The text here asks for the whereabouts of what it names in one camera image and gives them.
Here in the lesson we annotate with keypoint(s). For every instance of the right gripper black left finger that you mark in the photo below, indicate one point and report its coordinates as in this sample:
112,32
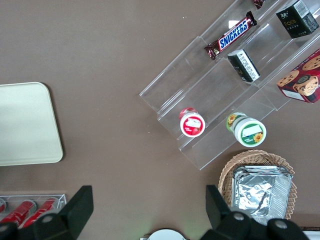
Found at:
75,207

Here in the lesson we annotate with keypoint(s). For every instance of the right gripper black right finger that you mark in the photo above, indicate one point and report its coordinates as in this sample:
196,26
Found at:
220,215

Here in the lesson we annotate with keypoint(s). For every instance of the light tan wicker basket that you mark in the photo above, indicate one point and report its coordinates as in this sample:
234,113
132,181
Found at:
225,175

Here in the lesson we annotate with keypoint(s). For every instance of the beige rectangular serving tray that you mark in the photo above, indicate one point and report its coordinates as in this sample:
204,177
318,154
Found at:
27,125

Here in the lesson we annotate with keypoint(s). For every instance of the clear acrylic bottle rack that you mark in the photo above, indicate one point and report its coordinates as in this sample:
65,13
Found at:
62,200

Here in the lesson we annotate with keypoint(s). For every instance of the red cola bottle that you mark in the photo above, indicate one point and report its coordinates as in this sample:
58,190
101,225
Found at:
2,205
18,212
42,211

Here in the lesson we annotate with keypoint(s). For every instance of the stack of foil containers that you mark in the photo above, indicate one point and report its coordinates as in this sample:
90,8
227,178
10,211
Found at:
260,195

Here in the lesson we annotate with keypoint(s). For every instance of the green lid yogurt cup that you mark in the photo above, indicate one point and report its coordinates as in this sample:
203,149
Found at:
250,132

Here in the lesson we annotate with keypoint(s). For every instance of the red lid yogurt cup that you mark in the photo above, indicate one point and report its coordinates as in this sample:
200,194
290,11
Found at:
192,125

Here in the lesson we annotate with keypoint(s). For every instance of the clear acrylic stepped shelf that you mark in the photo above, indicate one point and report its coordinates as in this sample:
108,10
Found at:
190,82

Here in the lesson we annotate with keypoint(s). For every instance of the small black carton box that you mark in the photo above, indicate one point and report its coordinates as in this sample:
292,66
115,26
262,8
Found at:
243,66
297,20

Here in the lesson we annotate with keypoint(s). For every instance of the red chocolate chip cookie box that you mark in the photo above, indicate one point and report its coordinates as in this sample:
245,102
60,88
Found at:
302,80

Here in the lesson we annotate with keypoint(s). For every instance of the Snickers chocolate bar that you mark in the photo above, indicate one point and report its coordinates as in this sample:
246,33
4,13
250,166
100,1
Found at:
258,3
231,36

